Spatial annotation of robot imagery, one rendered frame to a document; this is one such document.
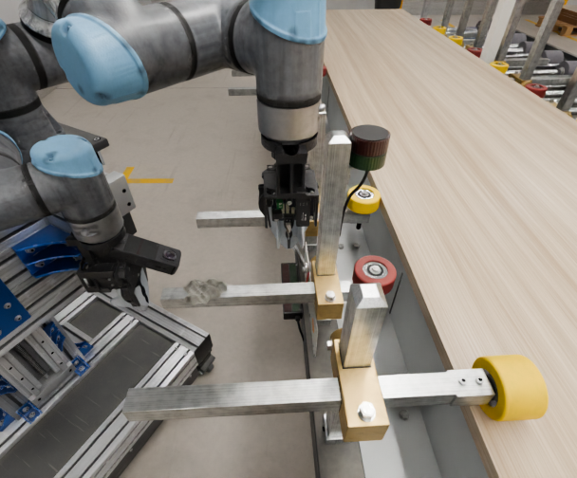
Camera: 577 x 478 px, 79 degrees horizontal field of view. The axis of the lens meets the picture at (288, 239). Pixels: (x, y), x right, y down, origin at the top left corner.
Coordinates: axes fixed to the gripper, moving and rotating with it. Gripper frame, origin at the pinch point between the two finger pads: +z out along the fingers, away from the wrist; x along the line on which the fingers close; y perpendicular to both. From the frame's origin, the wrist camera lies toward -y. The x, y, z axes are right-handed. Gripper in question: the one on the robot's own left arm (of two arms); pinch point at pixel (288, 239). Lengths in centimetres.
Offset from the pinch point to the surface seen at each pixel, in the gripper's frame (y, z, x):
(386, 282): 1.9, 9.9, 18.0
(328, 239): -3.7, 3.8, 7.6
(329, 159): -3.7, -12.6, 6.5
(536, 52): -121, 4, 116
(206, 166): -197, 101, -53
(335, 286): -0.5, 13.6, 9.2
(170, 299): 0.0, 14.6, -22.8
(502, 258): -3.6, 10.6, 43.0
